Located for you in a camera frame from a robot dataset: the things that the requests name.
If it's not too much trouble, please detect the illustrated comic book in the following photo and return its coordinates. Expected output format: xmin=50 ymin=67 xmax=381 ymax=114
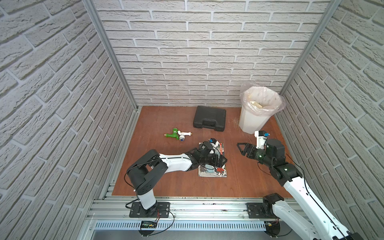
xmin=198 ymin=143 xmax=228 ymax=178

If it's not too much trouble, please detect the yellow sticky note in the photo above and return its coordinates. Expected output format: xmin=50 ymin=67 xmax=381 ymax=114
xmin=250 ymin=101 xmax=263 ymax=109

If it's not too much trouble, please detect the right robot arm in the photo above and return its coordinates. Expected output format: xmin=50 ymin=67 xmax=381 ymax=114
xmin=237 ymin=139 xmax=362 ymax=240

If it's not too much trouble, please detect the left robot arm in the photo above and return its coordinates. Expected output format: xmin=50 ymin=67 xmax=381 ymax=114
xmin=126 ymin=141 xmax=227 ymax=210

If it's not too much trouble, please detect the white trash bin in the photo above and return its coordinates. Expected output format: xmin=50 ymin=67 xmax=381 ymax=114
xmin=239 ymin=106 xmax=270 ymax=134

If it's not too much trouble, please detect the green white toy faucet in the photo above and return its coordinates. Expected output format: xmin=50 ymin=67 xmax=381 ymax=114
xmin=164 ymin=128 xmax=193 ymax=142

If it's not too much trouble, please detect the black plastic tool case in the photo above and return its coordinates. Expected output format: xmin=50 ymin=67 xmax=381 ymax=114
xmin=193 ymin=106 xmax=227 ymax=132

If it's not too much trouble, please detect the small green circuit board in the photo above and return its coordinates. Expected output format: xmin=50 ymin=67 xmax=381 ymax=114
xmin=140 ymin=221 xmax=158 ymax=230

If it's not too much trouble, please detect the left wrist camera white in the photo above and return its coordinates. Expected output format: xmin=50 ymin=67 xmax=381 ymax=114
xmin=209 ymin=138 xmax=220 ymax=147

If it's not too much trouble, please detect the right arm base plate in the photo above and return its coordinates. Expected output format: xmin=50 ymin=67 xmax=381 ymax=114
xmin=246 ymin=203 xmax=278 ymax=219

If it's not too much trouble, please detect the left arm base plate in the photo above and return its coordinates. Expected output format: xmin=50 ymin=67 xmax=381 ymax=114
xmin=129 ymin=202 xmax=171 ymax=219

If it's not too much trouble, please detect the aluminium frame rail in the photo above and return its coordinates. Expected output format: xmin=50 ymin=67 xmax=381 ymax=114
xmin=86 ymin=196 xmax=334 ymax=223

